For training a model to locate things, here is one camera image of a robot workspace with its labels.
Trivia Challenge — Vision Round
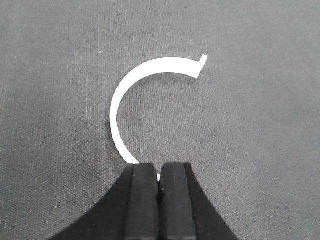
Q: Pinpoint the white curved PVC piece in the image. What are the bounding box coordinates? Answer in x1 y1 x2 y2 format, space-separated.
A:
109 54 209 182

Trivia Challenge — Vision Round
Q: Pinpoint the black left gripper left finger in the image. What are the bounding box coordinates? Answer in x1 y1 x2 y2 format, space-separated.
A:
53 163 159 240

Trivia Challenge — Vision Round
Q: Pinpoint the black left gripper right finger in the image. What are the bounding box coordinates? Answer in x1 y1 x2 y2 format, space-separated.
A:
159 163 237 240

